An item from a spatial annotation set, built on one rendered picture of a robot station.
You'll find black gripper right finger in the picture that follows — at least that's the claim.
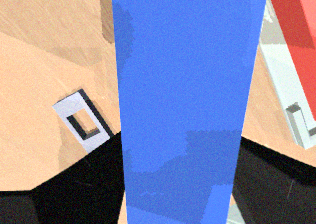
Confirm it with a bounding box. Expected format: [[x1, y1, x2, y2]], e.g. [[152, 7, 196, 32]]
[[231, 136, 316, 224]]

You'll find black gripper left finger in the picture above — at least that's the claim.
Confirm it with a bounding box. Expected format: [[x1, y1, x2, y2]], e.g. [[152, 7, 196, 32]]
[[0, 131, 125, 224]]

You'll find blue rectangular block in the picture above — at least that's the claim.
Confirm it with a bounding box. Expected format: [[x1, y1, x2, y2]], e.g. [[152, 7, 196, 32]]
[[112, 0, 266, 224]]

